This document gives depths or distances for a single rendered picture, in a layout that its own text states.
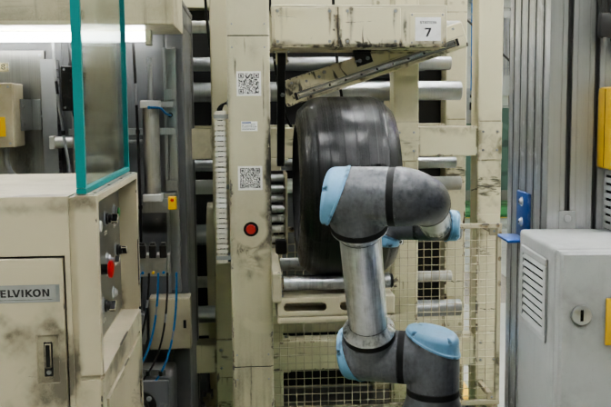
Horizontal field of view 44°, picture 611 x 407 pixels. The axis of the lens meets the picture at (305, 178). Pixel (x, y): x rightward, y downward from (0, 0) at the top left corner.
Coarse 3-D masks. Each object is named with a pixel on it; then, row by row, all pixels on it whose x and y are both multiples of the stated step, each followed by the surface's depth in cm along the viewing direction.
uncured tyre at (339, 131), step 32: (352, 96) 243; (320, 128) 224; (352, 128) 224; (384, 128) 225; (320, 160) 219; (352, 160) 219; (384, 160) 220; (320, 192) 218; (320, 224) 220; (320, 256) 227; (384, 256) 228
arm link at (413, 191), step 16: (400, 176) 144; (416, 176) 145; (432, 176) 150; (400, 192) 143; (416, 192) 143; (432, 192) 145; (400, 208) 143; (416, 208) 143; (432, 208) 145; (448, 208) 151; (400, 224) 146; (416, 224) 147; (432, 224) 152; (448, 224) 173; (432, 240) 184; (448, 240) 182
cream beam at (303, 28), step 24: (288, 24) 259; (312, 24) 259; (336, 24) 260; (360, 24) 260; (384, 24) 261; (408, 24) 262; (288, 48) 263; (312, 48) 264; (336, 48) 267; (360, 48) 266; (384, 48) 267; (408, 48) 268; (432, 48) 269
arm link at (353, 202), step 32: (352, 192) 145; (384, 192) 143; (352, 224) 147; (384, 224) 147; (352, 256) 153; (352, 288) 158; (384, 288) 160; (352, 320) 163; (384, 320) 163; (352, 352) 166; (384, 352) 165
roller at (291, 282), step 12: (288, 276) 234; (300, 276) 234; (312, 276) 234; (324, 276) 234; (336, 276) 234; (288, 288) 233; (300, 288) 233; (312, 288) 234; (324, 288) 234; (336, 288) 234
